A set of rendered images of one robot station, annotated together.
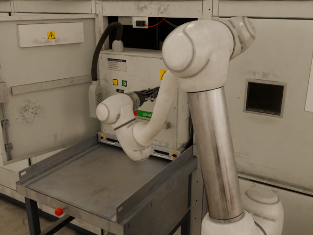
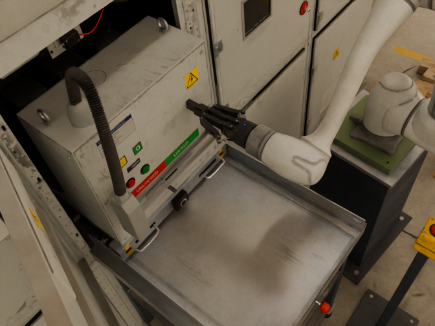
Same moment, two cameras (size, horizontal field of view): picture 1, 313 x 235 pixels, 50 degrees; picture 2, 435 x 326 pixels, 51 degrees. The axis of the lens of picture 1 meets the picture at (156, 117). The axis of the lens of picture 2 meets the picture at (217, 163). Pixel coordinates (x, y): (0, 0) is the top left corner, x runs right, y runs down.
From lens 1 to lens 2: 1.70 m
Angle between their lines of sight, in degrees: 66
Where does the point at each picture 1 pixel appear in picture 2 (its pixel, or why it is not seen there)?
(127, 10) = (44, 33)
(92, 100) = (140, 217)
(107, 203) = (318, 242)
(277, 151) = (270, 50)
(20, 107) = not seen: outside the picture
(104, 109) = (323, 165)
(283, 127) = (272, 24)
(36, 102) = not seen: outside the picture
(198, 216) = not seen: hidden behind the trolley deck
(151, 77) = (174, 99)
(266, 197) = (406, 78)
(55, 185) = (268, 317)
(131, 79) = (146, 132)
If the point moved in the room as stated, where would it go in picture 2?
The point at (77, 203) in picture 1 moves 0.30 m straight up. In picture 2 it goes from (319, 279) to (330, 231)
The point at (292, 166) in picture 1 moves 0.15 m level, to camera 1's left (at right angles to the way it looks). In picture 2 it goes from (281, 52) to (278, 76)
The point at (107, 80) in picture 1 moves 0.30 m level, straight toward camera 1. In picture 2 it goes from (107, 174) to (220, 168)
